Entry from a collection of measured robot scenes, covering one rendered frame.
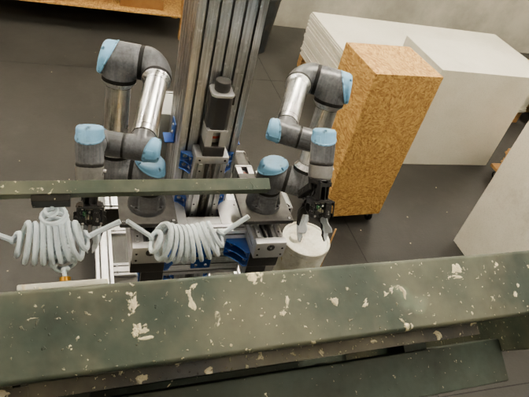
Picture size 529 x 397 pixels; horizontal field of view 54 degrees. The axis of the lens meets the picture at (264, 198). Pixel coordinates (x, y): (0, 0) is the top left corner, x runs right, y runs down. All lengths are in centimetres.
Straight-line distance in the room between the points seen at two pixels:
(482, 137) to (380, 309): 455
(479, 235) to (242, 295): 353
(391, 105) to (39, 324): 298
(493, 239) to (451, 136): 134
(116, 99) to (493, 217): 288
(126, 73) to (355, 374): 126
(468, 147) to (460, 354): 424
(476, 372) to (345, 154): 253
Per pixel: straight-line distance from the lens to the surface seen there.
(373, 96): 329
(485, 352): 113
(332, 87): 198
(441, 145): 503
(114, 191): 76
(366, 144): 351
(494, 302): 88
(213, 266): 237
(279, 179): 210
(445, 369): 107
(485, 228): 407
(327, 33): 547
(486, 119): 513
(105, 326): 64
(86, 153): 146
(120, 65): 182
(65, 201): 76
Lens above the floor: 246
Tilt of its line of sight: 39 degrees down
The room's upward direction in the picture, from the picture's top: 16 degrees clockwise
